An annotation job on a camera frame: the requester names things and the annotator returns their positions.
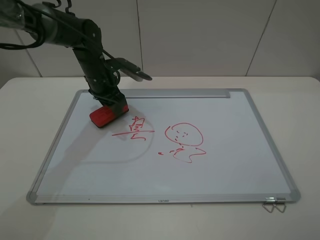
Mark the right metal binder clip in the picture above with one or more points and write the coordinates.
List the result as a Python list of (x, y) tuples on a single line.
[(280, 204)]

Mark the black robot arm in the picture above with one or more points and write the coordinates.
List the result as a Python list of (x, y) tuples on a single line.
[(48, 25)]

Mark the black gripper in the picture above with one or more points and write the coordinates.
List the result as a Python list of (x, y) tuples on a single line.
[(107, 94)]

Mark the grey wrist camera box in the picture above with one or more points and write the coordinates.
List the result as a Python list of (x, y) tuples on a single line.
[(128, 68)]

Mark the metal binder clip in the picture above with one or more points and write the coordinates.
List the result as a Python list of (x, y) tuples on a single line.
[(280, 204), (269, 204)]

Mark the white aluminium-framed whiteboard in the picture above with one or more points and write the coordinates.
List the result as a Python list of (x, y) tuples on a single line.
[(173, 146)]

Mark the red whiteboard eraser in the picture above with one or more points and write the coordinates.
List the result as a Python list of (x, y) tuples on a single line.
[(107, 114)]

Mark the left metal binder clip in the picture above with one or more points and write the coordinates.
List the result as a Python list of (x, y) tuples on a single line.
[(269, 204)]

